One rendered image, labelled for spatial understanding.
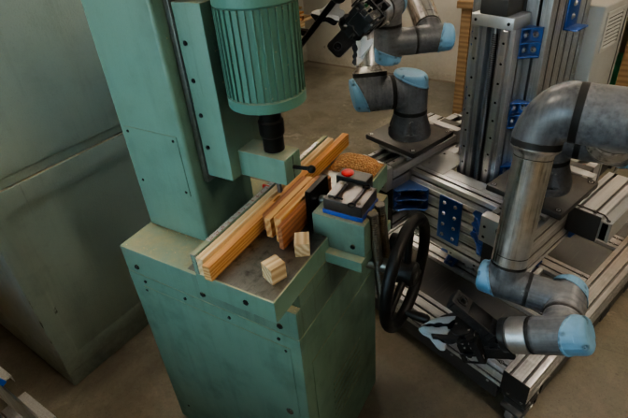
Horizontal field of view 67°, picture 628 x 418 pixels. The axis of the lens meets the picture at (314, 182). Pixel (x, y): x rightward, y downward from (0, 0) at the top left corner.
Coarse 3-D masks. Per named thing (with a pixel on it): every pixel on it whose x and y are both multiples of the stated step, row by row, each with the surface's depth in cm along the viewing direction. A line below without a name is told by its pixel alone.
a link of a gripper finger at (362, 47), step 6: (366, 36) 110; (354, 42) 110; (360, 42) 111; (366, 42) 108; (372, 42) 106; (354, 48) 110; (360, 48) 109; (366, 48) 107; (354, 54) 108; (360, 54) 108; (354, 60) 107; (360, 60) 107
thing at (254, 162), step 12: (252, 144) 117; (240, 156) 116; (252, 156) 114; (264, 156) 112; (276, 156) 111; (288, 156) 111; (252, 168) 116; (264, 168) 114; (276, 168) 112; (288, 168) 112; (276, 180) 114; (288, 180) 113
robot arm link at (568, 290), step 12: (540, 276) 102; (564, 276) 102; (576, 276) 101; (540, 288) 99; (552, 288) 98; (564, 288) 98; (576, 288) 98; (528, 300) 100; (540, 300) 99; (552, 300) 97; (564, 300) 95; (576, 300) 95; (588, 300) 98
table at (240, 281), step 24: (384, 168) 136; (264, 240) 112; (312, 240) 111; (240, 264) 106; (288, 264) 104; (312, 264) 107; (336, 264) 112; (360, 264) 108; (216, 288) 103; (240, 288) 99; (264, 288) 99; (288, 288) 99; (264, 312) 98
